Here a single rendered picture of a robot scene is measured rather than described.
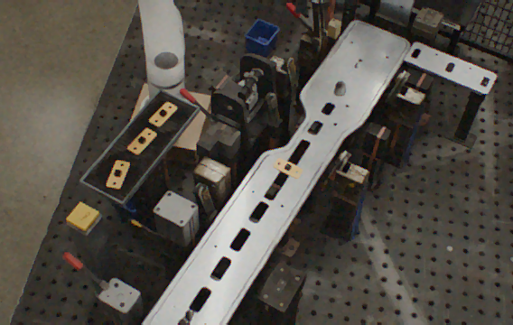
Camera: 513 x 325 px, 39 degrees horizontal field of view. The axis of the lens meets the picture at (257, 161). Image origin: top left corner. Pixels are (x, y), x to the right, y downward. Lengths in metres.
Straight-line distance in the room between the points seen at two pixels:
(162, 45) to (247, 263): 0.68
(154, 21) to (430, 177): 1.07
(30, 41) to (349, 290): 2.34
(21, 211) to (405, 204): 1.71
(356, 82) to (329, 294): 0.68
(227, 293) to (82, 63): 2.13
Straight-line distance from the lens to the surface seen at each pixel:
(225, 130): 2.08
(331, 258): 2.30
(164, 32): 2.12
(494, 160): 2.63
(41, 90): 3.71
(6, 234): 3.28
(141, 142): 1.95
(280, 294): 1.87
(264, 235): 1.98
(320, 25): 2.31
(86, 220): 1.86
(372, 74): 2.36
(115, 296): 1.86
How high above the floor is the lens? 2.73
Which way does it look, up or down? 55 degrees down
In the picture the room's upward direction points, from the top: 2 degrees clockwise
